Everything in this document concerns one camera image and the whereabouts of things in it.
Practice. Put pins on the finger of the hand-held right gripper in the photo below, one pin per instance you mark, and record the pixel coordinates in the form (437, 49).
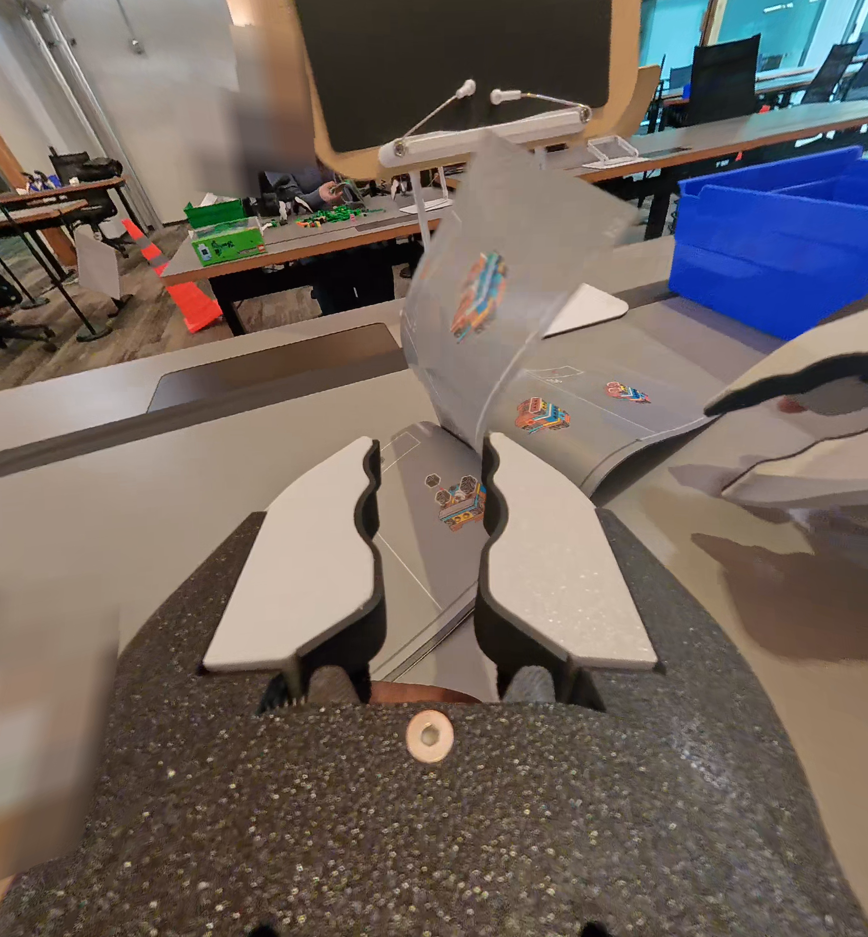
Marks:
(829, 483)
(843, 344)

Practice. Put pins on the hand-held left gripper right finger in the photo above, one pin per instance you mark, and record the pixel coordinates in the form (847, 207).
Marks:
(558, 571)

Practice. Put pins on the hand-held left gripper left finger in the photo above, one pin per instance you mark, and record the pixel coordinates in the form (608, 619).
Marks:
(309, 556)

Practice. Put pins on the grey instruction booklet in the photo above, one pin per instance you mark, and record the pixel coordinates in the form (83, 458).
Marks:
(595, 439)

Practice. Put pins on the grey desk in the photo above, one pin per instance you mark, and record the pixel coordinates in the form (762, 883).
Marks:
(112, 512)

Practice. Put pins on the blue storage bin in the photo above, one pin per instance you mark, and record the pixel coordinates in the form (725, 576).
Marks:
(770, 172)
(770, 271)

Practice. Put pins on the long grey table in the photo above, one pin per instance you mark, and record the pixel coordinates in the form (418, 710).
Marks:
(770, 132)

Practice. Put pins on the white tray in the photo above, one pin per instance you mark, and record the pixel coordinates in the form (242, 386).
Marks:
(613, 148)

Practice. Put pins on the grey table with bricks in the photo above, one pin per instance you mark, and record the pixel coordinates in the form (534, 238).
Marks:
(309, 245)

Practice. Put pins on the green cardboard box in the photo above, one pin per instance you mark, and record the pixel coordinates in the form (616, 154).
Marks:
(225, 245)

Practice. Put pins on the pile of green toy bricks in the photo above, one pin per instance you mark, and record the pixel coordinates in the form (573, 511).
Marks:
(331, 214)

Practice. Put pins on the green plastic bin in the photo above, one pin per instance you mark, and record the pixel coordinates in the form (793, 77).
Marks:
(214, 214)

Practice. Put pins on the white panel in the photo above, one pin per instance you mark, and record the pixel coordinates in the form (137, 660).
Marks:
(98, 263)

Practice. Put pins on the wooden table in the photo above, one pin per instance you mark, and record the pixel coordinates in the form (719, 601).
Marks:
(46, 192)

